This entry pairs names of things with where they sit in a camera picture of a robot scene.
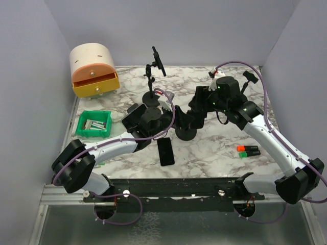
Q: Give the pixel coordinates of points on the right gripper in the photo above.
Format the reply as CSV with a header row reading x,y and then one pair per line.
x,y
202,93

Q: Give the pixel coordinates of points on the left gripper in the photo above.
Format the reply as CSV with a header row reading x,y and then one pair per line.
x,y
181,119

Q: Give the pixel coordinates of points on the grey black phone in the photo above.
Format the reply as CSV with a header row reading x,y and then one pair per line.
x,y
166,155

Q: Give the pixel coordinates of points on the black phone stand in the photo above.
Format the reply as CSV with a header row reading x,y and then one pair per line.
x,y
250,78

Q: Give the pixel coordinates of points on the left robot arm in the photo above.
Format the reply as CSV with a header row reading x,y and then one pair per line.
x,y
73,169

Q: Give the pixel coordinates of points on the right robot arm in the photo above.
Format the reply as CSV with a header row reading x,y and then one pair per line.
x,y
300,174

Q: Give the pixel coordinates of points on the black phone on brown stand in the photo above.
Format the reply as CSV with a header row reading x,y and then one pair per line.
x,y
132,120

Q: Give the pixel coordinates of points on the black phone back left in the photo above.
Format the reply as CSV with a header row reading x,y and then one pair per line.
x,y
159,60

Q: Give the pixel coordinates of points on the yellow lower drawer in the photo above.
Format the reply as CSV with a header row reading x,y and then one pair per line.
x,y
96,86

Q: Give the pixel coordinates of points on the green plastic bin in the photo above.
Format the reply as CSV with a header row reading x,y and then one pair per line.
x,y
94,124

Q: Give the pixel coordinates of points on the orange upper drawer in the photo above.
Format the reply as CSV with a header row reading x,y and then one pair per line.
x,y
91,73

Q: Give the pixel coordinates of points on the beige drawer cabinet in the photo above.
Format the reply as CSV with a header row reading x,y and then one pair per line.
x,y
88,54

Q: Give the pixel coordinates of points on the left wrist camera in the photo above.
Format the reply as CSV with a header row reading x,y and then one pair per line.
x,y
164,101

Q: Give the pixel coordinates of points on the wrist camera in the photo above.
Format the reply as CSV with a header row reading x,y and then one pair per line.
x,y
215,74
164,101

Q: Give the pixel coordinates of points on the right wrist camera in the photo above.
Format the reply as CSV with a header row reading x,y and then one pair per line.
x,y
215,74

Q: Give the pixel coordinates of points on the black front rail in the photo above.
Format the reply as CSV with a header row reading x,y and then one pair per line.
x,y
177,195

